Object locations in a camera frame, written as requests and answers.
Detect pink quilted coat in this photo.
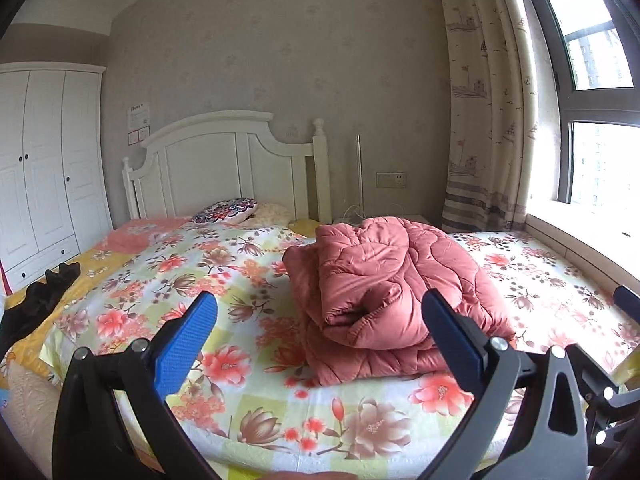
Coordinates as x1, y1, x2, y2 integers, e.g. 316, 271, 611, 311
282, 217, 514, 387

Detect floral duvet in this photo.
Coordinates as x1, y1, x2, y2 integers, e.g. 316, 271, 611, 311
39, 226, 639, 479

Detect pink floral pillow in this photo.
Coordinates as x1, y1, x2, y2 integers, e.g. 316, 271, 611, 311
93, 217, 188, 255

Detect white bedside table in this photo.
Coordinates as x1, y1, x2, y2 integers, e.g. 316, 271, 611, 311
333, 214, 428, 226

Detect cream quilted blanket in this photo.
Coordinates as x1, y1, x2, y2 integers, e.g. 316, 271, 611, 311
2, 362, 60, 479

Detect colourful round cushion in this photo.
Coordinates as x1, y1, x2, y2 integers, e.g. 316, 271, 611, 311
190, 197, 258, 226

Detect black garment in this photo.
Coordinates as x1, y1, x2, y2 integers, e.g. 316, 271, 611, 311
0, 262, 81, 358

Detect beige pillow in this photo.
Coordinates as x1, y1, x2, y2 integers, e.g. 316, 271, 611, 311
243, 203, 293, 229

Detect white bed headboard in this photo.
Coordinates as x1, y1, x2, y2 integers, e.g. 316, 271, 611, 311
122, 110, 332, 223

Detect white wardrobe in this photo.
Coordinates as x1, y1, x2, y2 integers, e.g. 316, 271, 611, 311
0, 62, 113, 292

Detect patterned beige curtain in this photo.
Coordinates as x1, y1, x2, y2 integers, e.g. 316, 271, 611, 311
442, 0, 538, 232

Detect white charging cable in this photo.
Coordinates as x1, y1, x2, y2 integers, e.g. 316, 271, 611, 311
339, 202, 371, 224

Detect wall power socket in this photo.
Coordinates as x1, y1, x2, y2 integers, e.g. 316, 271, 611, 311
375, 171, 407, 190

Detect paper notices on wall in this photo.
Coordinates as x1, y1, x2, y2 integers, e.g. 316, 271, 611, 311
127, 103, 151, 145

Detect window with dark frame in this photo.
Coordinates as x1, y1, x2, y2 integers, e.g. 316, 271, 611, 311
530, 0, 639, 214

